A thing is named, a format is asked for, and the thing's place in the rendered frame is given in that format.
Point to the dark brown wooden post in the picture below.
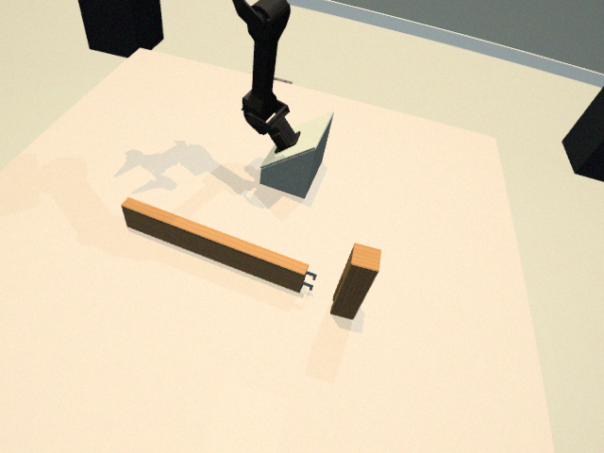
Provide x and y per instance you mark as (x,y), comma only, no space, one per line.
(359,274)

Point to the wooden rail with metal hooks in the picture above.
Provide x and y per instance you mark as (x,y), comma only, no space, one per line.
(216,245)

